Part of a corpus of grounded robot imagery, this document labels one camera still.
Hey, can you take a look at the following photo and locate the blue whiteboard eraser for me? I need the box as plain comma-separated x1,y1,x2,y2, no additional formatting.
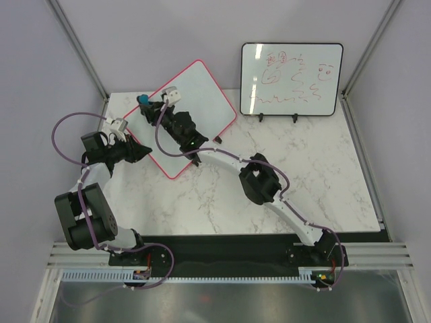
137,94,149,105

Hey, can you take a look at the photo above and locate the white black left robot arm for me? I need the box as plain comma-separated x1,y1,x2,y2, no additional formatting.
55,132,152,265

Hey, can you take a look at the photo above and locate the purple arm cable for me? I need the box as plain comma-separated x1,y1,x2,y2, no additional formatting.
51,111,176,290
154,100,347,293

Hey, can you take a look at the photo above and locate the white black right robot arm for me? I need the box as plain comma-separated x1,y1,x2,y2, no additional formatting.
137,95,339,265

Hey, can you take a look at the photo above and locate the white slotted cable duct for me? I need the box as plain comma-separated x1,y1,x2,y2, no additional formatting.
61,268,315,284

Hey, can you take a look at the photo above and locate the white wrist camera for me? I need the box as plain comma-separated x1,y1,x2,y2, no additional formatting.
161,86,181,107
104,118,128,141

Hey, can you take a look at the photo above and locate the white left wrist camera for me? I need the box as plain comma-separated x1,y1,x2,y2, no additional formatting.
104,118,128,141

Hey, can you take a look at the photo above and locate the black framed whiteboard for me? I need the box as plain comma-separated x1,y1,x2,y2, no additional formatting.
240,42,344,116

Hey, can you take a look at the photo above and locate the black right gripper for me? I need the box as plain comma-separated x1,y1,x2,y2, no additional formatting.
141,102,183,145

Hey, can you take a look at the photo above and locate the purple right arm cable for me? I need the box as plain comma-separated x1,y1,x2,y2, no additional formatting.
154,100,347,293

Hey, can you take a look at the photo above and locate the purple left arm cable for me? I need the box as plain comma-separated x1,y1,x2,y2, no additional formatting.
51,111,176,290

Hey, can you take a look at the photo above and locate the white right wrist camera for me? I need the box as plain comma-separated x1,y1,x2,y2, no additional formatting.
161,86,181,107

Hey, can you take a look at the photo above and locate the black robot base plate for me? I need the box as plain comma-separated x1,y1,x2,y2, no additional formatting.
108,233,349,279

